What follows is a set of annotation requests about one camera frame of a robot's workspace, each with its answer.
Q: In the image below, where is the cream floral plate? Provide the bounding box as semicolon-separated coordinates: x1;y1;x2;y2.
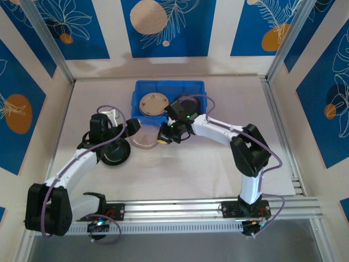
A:
139;92;167;117

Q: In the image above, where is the blue plastic bin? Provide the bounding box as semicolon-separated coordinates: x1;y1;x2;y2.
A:
130;80;208;126

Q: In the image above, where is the black plate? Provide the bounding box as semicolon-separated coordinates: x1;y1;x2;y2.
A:
100;138;131;166

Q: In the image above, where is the black base connector module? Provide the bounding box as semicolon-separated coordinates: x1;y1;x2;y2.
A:
241;219;267;237
87;220;110;241

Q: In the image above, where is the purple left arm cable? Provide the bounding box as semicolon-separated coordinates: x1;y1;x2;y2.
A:
40;105;128;245

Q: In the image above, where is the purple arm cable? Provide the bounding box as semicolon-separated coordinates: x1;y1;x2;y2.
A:
40;105;128;245
178;94;286;238

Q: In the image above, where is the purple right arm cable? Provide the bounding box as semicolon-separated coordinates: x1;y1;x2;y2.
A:
178;94;286;238

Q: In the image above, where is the aluminium frame rail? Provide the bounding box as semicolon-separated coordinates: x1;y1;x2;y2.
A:
23;196;324;226

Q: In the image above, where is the blue floral wall poster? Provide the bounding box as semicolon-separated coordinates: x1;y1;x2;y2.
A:
283;0;336;74
0;2;57;79
230;0;303;57
34;0;111;61
296;17;349;169
0;38;47;176
121;0;218;58

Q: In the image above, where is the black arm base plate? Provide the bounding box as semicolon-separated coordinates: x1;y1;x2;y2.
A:
75;203;125;221
222;201;272;218

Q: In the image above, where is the aluminium side rail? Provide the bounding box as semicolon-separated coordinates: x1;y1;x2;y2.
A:
259;75;308;197

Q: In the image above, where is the slotted grey cable duct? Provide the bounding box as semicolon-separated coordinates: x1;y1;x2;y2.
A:
34;221;318;236

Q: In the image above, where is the aluminium frame post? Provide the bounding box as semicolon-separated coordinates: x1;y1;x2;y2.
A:
20;0;76;84
266;0;314;82

